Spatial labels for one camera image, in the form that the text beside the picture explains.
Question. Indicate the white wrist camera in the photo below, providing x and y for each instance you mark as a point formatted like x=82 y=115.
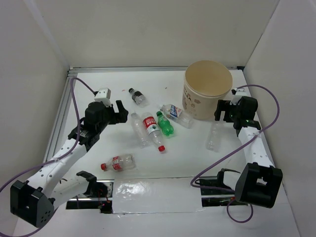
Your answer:
x=103 y=95
x=237 y=93

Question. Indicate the black cap dark bottle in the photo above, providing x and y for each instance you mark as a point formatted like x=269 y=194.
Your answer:
x=138 y=97

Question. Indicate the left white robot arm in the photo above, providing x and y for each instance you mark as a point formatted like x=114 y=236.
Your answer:
x=36 y=199

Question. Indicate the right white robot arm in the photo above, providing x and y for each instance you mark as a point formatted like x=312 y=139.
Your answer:
x=259 y=182

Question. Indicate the red label water bottle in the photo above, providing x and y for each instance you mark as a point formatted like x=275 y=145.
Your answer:
x=153 y=130

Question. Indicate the red cola bottle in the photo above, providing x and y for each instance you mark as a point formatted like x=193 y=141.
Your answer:
x=119 y=163

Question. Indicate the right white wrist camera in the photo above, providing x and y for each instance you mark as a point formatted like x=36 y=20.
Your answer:
x=237 y=93

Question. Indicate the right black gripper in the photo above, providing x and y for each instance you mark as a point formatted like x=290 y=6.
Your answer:
x=222 y=105

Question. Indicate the beige paper bucket bin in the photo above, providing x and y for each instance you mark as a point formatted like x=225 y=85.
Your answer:
x=205 y=82

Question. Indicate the white taped cover sheet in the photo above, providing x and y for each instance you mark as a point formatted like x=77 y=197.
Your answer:
x=161 y=195

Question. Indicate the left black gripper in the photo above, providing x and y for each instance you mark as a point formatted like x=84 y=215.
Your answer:
x=122 y=114

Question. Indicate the clear bottle white cap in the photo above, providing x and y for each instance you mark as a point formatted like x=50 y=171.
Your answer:
x=139 y=130

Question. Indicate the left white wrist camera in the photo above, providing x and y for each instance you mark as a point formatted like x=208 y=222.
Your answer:
x=103 y=95

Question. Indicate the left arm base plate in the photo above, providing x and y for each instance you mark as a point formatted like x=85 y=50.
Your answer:
x=101 y=199

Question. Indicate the green plastic bottle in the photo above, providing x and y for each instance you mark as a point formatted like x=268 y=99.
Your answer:
x=164 y=124

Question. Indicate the blue white label bottle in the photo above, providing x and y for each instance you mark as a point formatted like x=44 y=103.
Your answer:
x=177 y=115

